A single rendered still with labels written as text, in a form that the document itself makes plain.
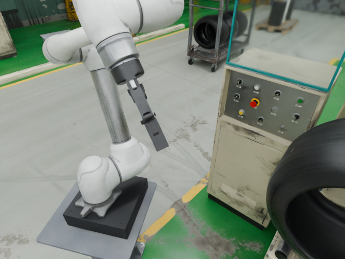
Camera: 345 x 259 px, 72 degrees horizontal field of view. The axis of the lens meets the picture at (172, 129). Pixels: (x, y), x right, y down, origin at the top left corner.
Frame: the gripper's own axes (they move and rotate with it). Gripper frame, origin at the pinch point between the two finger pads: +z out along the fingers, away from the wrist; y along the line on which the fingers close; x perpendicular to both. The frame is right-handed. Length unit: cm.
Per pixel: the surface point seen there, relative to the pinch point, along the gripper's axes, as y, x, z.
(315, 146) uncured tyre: 4.3, -40.0, 21.6
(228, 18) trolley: 361, -192, -92
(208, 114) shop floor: 257, -70, 33
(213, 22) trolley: 333, -155, -91
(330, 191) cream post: 35, -58, 58
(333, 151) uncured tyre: -1.5, -40.6, 22.4
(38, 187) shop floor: 172, 126, 17
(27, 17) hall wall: 660, 197, -371
